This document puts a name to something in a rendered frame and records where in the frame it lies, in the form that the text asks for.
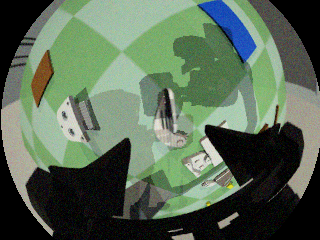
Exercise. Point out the blue flat rectangular plate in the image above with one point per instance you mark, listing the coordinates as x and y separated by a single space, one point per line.
232 27

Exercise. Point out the brown flat rectangular plate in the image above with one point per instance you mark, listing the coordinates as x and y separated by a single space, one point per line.
43 75

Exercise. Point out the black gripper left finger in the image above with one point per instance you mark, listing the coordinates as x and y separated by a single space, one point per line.
104 179

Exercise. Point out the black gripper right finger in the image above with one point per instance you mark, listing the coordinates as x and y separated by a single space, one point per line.
241 151

